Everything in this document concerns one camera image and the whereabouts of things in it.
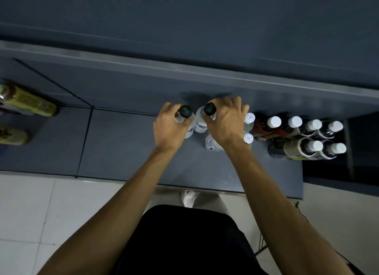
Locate person's left hand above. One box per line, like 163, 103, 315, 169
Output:
153, 102, 195, 153

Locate yellow-green label bottle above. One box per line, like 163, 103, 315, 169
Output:
0, 126, 31, 145
0, 83, 58, 117

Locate person's right forearm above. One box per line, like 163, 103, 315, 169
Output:
221, 137, 356, 275

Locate person's left forearm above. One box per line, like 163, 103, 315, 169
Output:
38, 145, 185, 275

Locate red-label dark bottle white cap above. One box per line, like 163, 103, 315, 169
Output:
253, 115, 282, 142
275, 115, 303, 139

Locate person's black shorts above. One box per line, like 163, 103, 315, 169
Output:
111, 205, 269, 275

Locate person's white shoe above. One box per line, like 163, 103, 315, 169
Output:
181, 190, 201, 208

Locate white-label dark bottle white cap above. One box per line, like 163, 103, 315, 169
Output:
315, 142, 347, 161
268, 137, 324, 160
318, 120, 344, 140
299, 119, 323, 137

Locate person's right hand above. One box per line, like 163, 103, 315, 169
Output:
203, 96, 250, 148

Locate clear bottle with blue label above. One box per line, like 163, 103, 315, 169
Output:
205, 133, 225, 152

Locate clear bottle with black cap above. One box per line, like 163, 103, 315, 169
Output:
194, 102, 217, 134
175, 105, 196, 139

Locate blue-grey shelf unit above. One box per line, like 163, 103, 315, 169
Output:
0, 40, 379, 200

